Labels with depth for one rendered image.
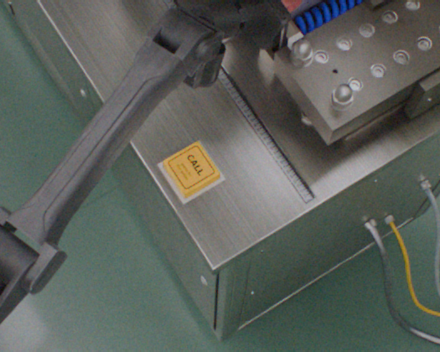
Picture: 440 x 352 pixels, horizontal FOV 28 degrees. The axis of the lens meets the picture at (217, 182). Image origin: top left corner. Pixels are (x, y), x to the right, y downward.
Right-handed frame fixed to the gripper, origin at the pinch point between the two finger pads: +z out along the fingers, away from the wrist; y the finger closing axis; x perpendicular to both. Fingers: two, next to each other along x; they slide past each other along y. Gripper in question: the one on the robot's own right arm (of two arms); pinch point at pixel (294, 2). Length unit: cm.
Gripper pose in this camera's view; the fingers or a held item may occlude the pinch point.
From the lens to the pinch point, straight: 142.9
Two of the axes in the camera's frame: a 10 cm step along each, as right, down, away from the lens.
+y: 5.4, 8.0, -2.7
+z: 7.3, -2.9, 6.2
